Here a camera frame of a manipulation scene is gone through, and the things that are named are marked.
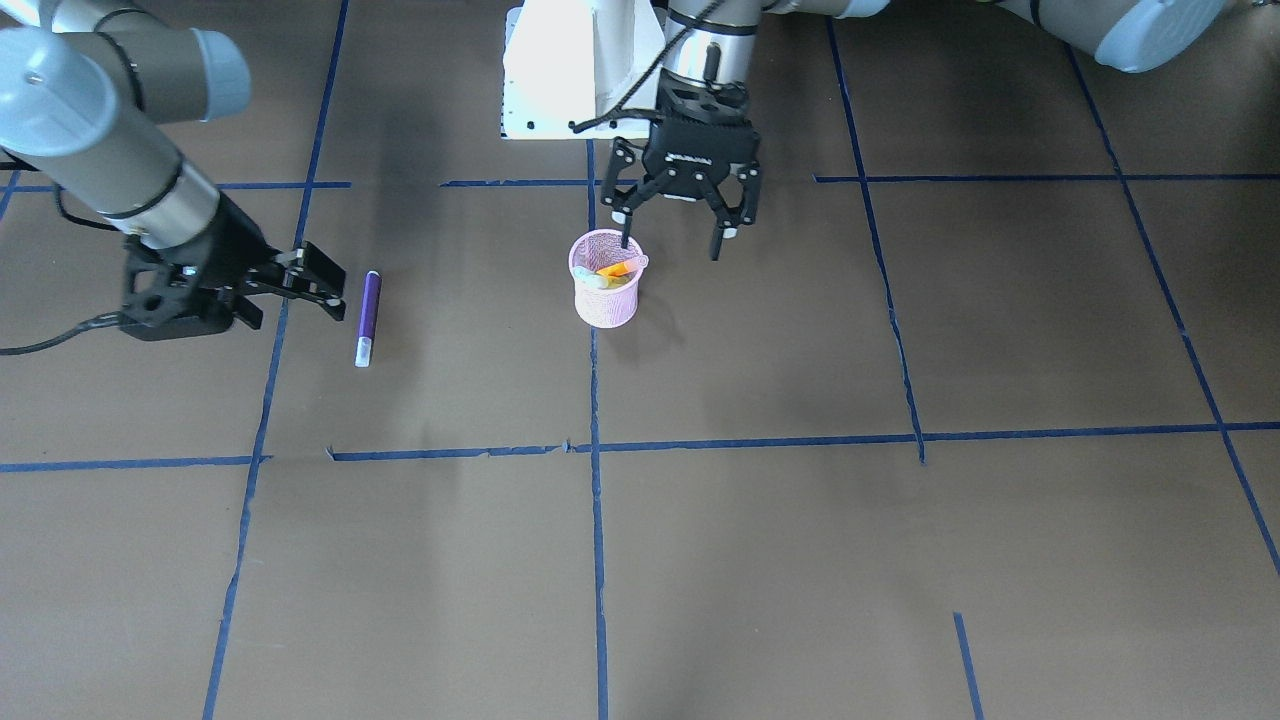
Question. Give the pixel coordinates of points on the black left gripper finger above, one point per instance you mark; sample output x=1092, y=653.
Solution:
x=729, y=218
x=623, y=202

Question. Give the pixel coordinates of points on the purple highlighter pen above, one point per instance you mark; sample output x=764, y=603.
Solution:
x=368, y=319

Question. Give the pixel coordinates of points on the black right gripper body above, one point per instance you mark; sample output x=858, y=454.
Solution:
x=232, y=243

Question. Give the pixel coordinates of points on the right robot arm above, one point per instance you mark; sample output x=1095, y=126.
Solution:
x=87, y=88

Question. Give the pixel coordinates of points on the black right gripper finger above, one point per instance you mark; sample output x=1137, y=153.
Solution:
x=306, y=274
x=247, y=312

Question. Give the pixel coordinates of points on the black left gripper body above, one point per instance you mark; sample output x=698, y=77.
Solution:
x=700, y=160

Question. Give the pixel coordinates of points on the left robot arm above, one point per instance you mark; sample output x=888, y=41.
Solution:
x=978, y=59

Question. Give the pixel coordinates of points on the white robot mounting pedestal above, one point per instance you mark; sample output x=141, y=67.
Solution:
x=566, y=62

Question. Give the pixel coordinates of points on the pink mesh pen holder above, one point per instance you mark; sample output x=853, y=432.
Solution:
x=604, y=309

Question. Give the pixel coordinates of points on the yellow highlighter pen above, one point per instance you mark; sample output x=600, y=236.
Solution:
x=586, y=279

